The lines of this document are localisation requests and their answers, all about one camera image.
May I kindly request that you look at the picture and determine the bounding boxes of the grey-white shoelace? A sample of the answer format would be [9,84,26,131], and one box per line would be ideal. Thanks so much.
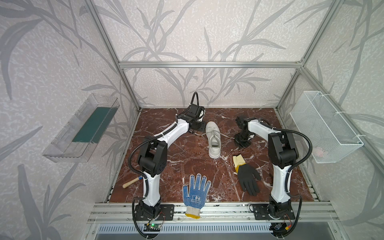
[190,128,235,141]

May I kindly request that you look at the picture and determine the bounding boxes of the wooden handled brush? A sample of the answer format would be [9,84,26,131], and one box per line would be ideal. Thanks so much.
[122,176,143,189]

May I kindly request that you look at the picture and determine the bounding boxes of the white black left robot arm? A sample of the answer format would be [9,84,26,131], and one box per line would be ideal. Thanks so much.
[128,104,206,208]

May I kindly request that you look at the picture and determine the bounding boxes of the clear plastic wall bin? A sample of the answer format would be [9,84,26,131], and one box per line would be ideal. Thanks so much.
[43,94,120,163]

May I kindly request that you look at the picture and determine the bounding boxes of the right wiring connector board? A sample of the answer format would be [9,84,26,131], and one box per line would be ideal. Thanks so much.
[270,223,292,233]

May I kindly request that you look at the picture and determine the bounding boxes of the white wire mesh basket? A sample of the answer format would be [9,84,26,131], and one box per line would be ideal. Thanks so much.
[291,91,364,164]

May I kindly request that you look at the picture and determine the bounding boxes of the green lit circuit board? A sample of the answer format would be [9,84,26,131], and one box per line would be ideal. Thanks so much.
[143,223,163,232]

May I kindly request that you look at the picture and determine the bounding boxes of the black yellow work glove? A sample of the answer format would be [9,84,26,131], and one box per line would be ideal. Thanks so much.
[233,155,262,196]

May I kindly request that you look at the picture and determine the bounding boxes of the pink object in basket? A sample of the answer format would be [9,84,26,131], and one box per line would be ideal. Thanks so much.
[313,147,328,158]

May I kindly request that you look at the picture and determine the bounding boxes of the aluminium frame profiles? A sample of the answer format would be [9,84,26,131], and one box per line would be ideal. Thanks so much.
[80,0,384,240]

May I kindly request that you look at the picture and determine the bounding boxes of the blue dotted knit glove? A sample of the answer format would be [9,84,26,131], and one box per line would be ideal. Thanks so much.
[183,174,212,219]

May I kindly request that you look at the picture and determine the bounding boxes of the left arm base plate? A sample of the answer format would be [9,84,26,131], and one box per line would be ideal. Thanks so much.
[134,204,175,221]

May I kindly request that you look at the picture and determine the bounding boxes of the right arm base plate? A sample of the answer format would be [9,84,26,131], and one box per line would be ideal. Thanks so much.
[249,203,296,220]

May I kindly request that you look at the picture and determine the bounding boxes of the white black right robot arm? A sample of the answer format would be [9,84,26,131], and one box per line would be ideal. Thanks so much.
[234,117,313,204]

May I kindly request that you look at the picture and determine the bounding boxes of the white leather sneaker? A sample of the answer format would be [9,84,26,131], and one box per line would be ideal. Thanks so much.
[206,121,222,159]

